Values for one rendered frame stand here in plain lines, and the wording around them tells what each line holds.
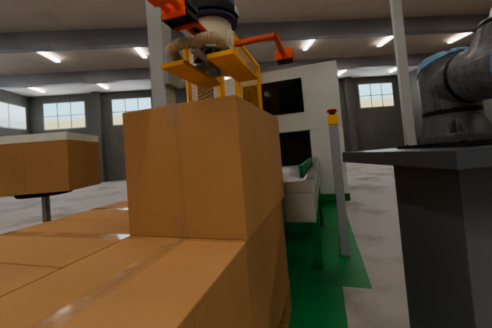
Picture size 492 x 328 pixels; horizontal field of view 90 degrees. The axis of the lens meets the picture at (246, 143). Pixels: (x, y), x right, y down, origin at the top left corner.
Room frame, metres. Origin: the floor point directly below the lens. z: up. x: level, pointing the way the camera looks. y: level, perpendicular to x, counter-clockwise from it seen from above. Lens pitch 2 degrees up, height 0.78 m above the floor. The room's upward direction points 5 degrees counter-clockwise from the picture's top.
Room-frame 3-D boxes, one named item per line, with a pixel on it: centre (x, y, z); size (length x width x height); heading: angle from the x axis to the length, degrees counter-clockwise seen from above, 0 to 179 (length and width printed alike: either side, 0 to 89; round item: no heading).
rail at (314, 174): (2.40, -0.65, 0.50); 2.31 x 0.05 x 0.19; 163
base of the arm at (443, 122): (0.78, -0.65, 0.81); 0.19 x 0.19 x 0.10
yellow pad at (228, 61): (1.00, 0.02, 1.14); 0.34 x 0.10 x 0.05; 163
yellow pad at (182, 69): (1.06, 0.20, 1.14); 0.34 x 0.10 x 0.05; 163
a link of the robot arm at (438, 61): (0.77, -0.65, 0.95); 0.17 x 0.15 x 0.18; 179
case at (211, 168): (1.02, 0.11, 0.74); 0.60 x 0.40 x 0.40; 162
